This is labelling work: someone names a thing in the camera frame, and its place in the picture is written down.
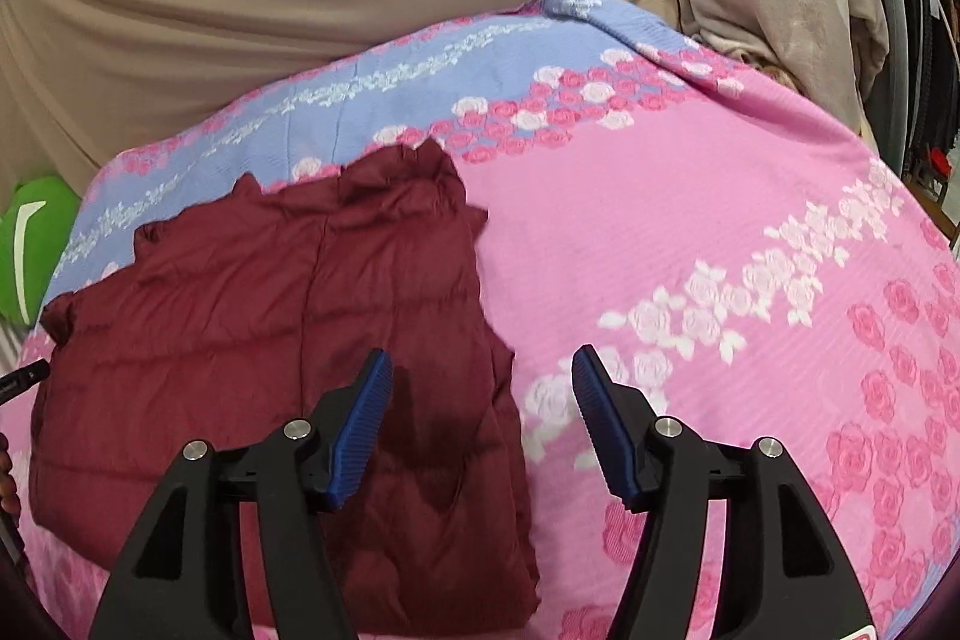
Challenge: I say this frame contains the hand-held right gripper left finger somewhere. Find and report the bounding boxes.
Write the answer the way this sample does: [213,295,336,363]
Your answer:
[97,347,395,640]

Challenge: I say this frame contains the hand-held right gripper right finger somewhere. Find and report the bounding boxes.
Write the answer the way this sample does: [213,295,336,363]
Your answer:
[571,344,878,640]

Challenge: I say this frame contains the green plush pillow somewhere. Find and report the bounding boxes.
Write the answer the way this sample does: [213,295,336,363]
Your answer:
[0,175,82,327]

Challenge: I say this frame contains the dark hanging clothes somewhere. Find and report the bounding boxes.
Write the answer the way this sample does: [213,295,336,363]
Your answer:
[855,0,960,214]

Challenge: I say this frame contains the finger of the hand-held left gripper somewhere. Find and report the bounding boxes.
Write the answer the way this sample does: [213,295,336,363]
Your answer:
[0,362,52,407]

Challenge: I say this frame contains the maroon puffer jacket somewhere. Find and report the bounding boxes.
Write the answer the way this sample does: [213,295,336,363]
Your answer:
[28,139,542,637]

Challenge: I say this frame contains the pink floral bedsheet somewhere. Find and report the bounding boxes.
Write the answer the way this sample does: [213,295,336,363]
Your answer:
[11,0,960,640]

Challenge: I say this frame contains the person's left hand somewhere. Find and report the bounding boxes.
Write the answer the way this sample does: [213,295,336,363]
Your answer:
[0,434,22,517]

